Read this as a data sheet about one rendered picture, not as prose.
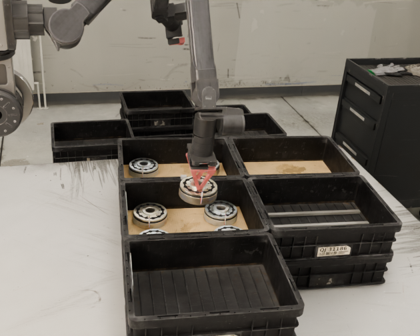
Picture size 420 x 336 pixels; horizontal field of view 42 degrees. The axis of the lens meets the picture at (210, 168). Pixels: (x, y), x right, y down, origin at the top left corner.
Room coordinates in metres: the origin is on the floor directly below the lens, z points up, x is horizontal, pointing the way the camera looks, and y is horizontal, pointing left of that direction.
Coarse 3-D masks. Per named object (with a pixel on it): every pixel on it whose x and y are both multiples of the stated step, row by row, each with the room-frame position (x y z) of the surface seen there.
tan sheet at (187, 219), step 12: (132, 216) 1.40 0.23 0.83; (168, 216) 1.41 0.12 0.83; (180, 216) 1.42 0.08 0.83; (192, 216) 1.42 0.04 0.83; (240, 216) 1.44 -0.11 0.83; (132, 228) 1.33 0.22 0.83; (168, 228) 1.35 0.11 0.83; (180, 228) 1.35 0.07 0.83; (192, 228) 1.36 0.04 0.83; (204, 228) 1.36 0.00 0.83; (216, 228) 1.37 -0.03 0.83
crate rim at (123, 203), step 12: (132, 180) 1.44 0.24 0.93; (144, 180) 1.45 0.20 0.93; (156, 180) 1.46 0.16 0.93; (168, 180) 1.46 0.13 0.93; (180, 180) 1.47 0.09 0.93; (216, 180) 1.49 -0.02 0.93; (228, 180) 1.49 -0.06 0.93; (240, 180) 1.50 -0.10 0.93; (120, 192) 1.40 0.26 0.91; (252, 192) 1.43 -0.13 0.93; (264, 228) 1.24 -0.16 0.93
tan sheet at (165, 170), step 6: (126, 168) 1.70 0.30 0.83; (162, 168) 1.72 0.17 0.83; (168, 168) 1.72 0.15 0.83; (174, 168) 1.72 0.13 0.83; (180, 168) 1.73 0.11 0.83; (186, 168) 1.73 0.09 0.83; (222, 168) 1.75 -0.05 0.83; (126, 174) 1.65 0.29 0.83; (162, 174) 1.67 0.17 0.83; (168, 174) 1.68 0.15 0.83; (174, 174) 1.68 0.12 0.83; (180, 174) 1.68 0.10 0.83; (186, 174) 1.69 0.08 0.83; (222, 174) 1.71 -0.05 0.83
